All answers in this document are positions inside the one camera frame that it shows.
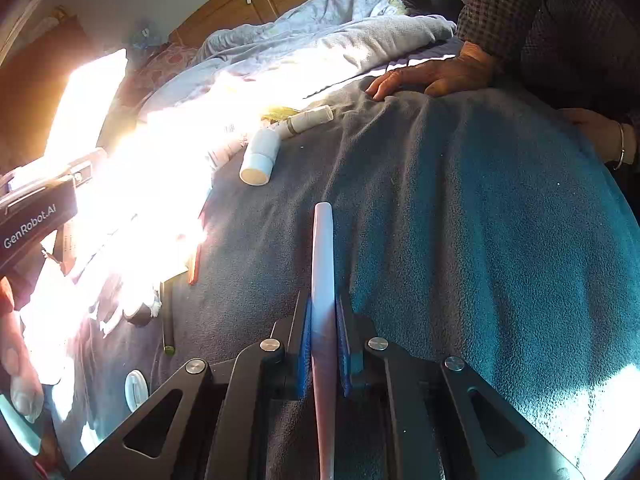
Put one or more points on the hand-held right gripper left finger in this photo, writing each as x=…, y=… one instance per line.
x=301, y=355

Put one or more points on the person's left hand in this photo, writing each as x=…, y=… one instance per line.
x=20, y=360

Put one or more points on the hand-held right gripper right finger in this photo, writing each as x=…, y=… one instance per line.
x=344, y=350

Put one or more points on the yellow-green sachet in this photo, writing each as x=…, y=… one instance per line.
x=277, y=115

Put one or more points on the red floral pillow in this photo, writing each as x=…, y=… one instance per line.
x=160, y=60

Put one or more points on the beige slim tube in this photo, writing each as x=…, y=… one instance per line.
x=305, y=120

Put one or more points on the dark wooden cabinet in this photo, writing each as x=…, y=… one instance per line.
x=30, y=85

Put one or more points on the dark green pen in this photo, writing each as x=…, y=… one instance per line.
x=166, y=315

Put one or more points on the lavender grey quilt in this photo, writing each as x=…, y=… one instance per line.
x=320, y=40

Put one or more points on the teal fleece blanket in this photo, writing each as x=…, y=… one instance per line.
x=475, y=235

